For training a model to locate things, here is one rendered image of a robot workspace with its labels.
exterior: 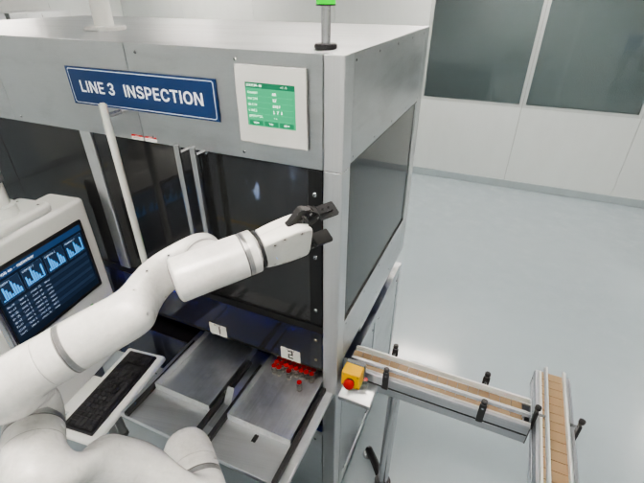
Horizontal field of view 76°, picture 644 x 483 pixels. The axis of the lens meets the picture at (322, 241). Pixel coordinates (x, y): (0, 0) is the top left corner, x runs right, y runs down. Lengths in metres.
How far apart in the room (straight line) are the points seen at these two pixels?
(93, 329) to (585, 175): 5.71
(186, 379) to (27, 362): 1.11
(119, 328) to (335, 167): 0.68
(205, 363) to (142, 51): 1.20
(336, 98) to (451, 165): 4.95
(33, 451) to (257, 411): 0.94
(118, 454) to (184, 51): 1.01
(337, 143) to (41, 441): 0.88
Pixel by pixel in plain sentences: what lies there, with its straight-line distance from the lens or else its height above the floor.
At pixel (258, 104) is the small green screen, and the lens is 1.19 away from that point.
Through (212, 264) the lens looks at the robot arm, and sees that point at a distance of 0.74.
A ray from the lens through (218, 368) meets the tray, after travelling 1.85.
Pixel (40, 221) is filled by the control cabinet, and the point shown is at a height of 1.54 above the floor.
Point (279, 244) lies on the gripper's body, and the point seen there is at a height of 1.83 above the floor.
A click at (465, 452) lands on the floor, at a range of 2.74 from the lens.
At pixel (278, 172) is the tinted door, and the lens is 1.25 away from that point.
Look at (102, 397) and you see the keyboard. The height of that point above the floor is 0.83.
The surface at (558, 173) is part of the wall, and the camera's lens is 5.97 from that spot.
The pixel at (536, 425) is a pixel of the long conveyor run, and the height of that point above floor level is 0.93.
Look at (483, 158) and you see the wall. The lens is 5.91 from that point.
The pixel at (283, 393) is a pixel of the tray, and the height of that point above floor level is 0.88.
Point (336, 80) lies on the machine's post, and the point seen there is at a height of 2.04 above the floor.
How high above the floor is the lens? 2.23
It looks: 31 degrees down
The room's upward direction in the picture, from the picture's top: straight up
